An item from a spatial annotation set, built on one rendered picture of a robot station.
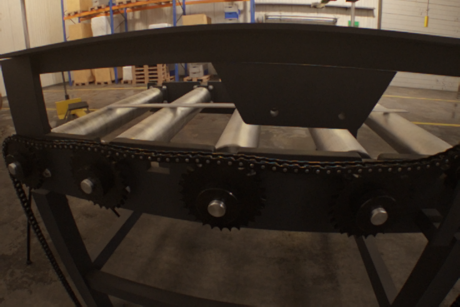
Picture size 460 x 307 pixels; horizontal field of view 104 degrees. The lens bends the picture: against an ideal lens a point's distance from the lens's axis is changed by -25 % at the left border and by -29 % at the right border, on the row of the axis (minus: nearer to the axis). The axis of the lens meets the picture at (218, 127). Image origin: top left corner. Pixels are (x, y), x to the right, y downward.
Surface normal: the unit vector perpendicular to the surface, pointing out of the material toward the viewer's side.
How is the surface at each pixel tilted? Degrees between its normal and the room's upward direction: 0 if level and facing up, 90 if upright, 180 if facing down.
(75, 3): 90
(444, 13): 90
